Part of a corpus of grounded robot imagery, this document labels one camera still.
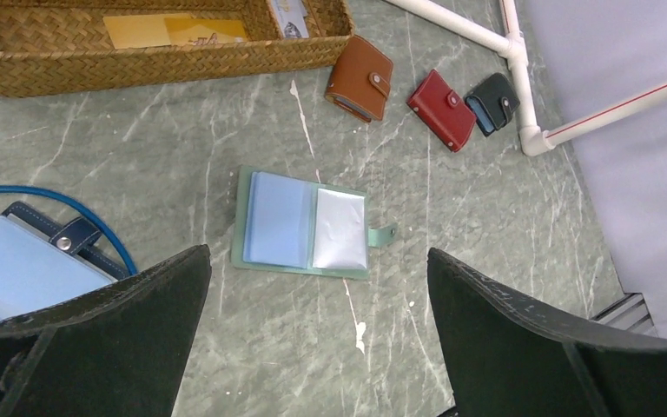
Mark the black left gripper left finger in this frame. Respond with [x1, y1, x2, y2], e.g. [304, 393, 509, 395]
[0, 245, 212, 416]

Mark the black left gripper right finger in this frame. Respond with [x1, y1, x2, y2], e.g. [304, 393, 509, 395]
[427, 248, 667, 416]

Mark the green card holder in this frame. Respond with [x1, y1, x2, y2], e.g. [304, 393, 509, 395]
[230, 166, 398, 281]

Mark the orange credit card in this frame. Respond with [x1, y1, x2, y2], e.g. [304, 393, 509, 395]
[164, 17, 248, 46]

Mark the light blue card holder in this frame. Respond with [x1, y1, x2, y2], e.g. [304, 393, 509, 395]
[0, 202, 131, 321]

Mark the dark blue card holder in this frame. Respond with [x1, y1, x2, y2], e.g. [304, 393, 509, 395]
[464, 73, 520, 136]

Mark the red leather card holder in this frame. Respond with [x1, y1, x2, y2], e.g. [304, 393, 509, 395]
[406, 69, 476, 152]

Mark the brown leather card holder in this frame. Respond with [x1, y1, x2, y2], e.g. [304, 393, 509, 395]
[325, 36, 393, 123]

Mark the woven wicker tray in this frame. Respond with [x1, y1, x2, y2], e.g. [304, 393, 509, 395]
[0, 0, 354, 97]

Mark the aluminium frame rail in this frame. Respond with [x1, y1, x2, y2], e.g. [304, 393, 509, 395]
[591, 293, 658, 337]

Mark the white pvc pipe frame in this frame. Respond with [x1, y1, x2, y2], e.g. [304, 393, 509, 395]
[382, 0, 667, 157]

